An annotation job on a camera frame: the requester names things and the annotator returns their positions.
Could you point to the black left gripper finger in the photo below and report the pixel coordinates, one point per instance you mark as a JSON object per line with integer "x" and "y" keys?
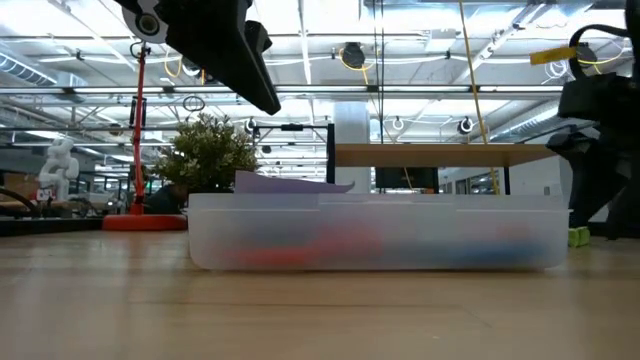
{"x": 259, "y": 37}
{"x": 245, "y": 75}

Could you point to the translucent plastic storage box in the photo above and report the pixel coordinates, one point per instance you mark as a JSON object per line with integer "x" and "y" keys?
{"x": 400, "y": 212}

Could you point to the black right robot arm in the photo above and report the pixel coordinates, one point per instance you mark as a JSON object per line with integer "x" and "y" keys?
{"x": 600, "y": 100}

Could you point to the green potted plant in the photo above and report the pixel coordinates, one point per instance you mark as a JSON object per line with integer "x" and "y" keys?
{"x": 207, "y": 155}

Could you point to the black pole clamp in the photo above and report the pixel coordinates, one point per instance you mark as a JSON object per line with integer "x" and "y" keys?
{"x": 132, "y": 112}

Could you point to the white pillar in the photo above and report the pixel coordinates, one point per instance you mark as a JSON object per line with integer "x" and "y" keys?
{"x": 352, "y": 150}

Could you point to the person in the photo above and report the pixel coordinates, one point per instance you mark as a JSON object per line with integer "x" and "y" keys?
{"x": 165, "y": 200}

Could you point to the black monitor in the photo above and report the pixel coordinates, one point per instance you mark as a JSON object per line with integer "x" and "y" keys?
{"x": 407, "y": 180}

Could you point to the white robot figure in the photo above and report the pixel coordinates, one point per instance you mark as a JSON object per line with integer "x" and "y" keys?
{"x": 59, "y": 170}

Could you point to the wooden tabletop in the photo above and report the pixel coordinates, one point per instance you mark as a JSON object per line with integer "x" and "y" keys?
{"x": 440, "y": 155}

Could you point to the lime green block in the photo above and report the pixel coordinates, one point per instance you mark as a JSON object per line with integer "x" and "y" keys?
{"x": 579, "y": 236}

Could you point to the white round overhead camera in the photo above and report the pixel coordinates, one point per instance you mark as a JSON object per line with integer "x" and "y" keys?
{"x": 142, "y": 25}

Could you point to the black metal frame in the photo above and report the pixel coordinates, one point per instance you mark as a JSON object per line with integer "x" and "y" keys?
{"x": 331, "y": 160}

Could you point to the red camera stand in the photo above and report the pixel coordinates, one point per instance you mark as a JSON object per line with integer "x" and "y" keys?
{"x": 138, "y": 150}

